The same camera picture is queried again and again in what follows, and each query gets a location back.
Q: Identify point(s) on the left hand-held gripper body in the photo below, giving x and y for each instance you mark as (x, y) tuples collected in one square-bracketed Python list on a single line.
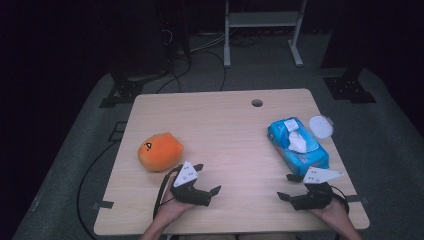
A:
[(190, 195)]

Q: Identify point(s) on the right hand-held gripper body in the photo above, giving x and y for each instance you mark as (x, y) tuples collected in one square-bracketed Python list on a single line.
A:
[(313, 200)]

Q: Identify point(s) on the blue wet wipes pack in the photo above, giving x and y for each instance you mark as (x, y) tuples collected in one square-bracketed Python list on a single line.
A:
[(308, 156)]

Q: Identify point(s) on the white wet wipe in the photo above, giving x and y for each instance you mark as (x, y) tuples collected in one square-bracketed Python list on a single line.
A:
[(296, 141)]

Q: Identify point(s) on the orange plush toy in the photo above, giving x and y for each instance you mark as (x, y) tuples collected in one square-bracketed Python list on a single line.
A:
[(160, 151)]

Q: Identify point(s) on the person's left hand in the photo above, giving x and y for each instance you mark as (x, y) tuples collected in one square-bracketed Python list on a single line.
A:
[(171, 208)]

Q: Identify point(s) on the person's right hand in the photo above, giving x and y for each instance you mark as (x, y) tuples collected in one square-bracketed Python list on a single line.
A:
[(333, 213)]

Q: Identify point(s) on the black tape strip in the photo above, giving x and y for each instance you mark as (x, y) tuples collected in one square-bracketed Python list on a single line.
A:
[(105, 204), (356, 199)]

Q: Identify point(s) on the white round lid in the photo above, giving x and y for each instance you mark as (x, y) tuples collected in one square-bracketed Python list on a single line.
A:
[(320, 126)]

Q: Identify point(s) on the black stand with flat base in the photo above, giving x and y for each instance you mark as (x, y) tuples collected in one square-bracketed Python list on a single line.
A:
[(350, 88), (125, 90)]

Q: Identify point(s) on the white metal stand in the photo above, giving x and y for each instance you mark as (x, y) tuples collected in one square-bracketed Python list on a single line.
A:
[(263, 19)]

